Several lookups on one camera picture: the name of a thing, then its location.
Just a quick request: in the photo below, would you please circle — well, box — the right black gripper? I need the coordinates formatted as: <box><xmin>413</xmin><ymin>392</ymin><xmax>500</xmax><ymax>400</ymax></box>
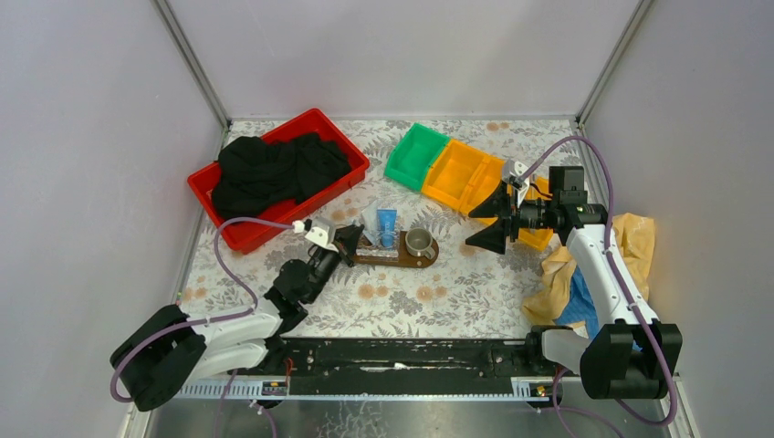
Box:
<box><xmin>465</xmin><ymin>180</ymin><xmax>557</xmax><ymax>256</ymax></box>

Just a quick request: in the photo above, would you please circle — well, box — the blue toothpaste tube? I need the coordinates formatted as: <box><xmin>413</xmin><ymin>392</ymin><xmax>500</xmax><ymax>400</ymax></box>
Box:
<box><xmin>377</xmin><ymin>208</ymin><xmax>397</xmax><ymax>248</ymax></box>

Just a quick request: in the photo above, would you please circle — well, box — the grey metal cup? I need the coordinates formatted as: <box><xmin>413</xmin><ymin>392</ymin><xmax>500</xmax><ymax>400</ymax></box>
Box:
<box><xmin>404</xmin><ymin>228</ymin><xmax>437</xmax><ymax>260</ymax></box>

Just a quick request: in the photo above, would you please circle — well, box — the white toothpaste tube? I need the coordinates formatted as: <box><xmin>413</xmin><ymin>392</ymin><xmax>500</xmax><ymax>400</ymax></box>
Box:
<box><xmin>361</xmin><ymin>201</ymin><xmax>380</xmax><ymax>245</ymax></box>

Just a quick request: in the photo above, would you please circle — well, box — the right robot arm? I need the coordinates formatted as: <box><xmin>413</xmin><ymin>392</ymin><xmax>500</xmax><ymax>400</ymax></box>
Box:
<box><xmin>466</xmin><ymin>160</ymin><xmax>683</xmax><ymax>400</ymax></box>

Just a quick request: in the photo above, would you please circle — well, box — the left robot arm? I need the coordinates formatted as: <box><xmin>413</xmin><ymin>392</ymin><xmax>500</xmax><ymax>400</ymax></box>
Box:
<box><xmin>109</xmin><ymin>220</ymin><xmax>363</xmax><ymax>412</ymax></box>

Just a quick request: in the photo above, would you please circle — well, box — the yellow bin with toothpaste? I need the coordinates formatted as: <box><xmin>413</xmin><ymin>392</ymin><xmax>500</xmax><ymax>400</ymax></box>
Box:
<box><xmin>459</xmin><ymin>157</ymin><xmax>506</xmax><ymax>216</ymax></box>

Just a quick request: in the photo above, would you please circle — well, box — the oval wooden tray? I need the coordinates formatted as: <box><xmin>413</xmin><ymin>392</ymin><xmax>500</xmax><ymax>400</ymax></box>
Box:
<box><xmin>353</xmin><ymin>231</ymin><xmax>439</xmax><ymax>268</ymax></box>

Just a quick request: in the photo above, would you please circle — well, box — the yellow bin with toothbrushes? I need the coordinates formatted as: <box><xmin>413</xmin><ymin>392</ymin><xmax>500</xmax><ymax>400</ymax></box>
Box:
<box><xmin>518</xmin><ymin>175</ymin><xmax>554</xmax><ymax>252</ymax></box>

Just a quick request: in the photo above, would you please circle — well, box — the yellow bin with cups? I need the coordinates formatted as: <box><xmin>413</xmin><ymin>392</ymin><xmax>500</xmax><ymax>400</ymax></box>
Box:
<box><xmin>421</xmin><ymin>140</ymin><xmax>489</xmax><ymax>211</ymax></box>

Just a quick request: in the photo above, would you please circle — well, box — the green plastic bin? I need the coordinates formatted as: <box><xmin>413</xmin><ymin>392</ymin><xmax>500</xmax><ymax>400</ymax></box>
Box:
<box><xmin>384</xmin><ymin>123</ymin><xmax>451</xmax><ymax>192</ymax></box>

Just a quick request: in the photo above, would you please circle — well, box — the black cloth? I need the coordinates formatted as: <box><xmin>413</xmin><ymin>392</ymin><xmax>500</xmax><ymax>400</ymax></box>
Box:
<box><xmin>211</xmin><ymin>132</ymin><xmax>351</xmax><ymax>219</ymax></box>

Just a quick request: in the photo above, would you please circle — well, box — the blue cloth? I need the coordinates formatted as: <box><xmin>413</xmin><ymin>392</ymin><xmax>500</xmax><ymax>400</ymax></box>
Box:
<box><xmin>555</xmin><ymin>268</ymin><xmax>643</xmax><ymax>352</ymax></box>

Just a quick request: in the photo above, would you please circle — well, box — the yellow cloth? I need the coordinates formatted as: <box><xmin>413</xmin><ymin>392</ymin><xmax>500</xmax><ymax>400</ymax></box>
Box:
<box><xmin>522</xmin><ymin>213</ymin><xmax>656</xmax><ymax>328</ymax></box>

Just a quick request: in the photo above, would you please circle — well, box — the red plastic bin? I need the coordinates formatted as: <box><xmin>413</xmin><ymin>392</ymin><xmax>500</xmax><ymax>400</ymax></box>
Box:
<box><xmin>187</xmin><ymin>108</ymin><xmax>371</xmax><ymax>256</ymax></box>

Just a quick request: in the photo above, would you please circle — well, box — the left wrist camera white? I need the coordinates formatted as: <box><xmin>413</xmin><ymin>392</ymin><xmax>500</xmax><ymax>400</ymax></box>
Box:
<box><xmin>292</xmin><ymin>218</ymin><xmax>339</xmax><ymax>253</ymax></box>

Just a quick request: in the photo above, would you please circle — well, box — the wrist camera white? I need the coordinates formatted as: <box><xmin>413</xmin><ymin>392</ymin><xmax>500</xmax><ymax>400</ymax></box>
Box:
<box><xmin>292</xmin><ymin>218</ymin><xmax>339</xmax><ymax>253</ymax></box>
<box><xmin>501</xmin><ymin>159</ymin><xmax>530</xmax><ymax>207</ymax></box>

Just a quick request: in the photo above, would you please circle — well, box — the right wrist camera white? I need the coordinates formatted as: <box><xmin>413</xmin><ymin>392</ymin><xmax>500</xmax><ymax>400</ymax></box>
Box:
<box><xmin>501</xmin><ymin>159</ymin><xmax>530</xmax><ymax>207</ymax></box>

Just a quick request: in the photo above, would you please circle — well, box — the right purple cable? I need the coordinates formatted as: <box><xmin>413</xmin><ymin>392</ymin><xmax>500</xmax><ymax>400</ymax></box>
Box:
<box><xmin>519</xmin><ymin>135</ymin><xmax>678</xmax><ymax>429</ymax></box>

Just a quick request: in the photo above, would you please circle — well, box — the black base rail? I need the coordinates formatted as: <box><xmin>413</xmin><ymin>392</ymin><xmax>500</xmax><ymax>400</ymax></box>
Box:
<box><xmin>169</xmin><ymin>335</ymin><xmax>591</xmax><ymax>402</ymax></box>

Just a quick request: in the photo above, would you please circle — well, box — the right aluminium frame post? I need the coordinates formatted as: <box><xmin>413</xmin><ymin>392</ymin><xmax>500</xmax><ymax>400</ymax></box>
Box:
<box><xmin>575</xmin><ymin>0</ymin><xmax>655</xmax><ymax>131</ymax></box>

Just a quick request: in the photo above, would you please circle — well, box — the aluminium frame post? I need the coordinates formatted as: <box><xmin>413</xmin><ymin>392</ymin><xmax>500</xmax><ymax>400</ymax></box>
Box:
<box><xmin>150</xmin><ymin>0</ymin><xmax>231</xmax><ymax>130</ymax></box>
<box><xmin>575</xmin><ymin>0</ymin><xmax>655</xmax><ymax>131</ymax></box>

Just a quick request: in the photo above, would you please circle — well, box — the left aluminium frame post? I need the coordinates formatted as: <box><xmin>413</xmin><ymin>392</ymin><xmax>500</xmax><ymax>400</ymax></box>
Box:
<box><xmin>150</xmin><ymin>0</ymin><xmax>231</xmax><ymax>130</ymax></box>

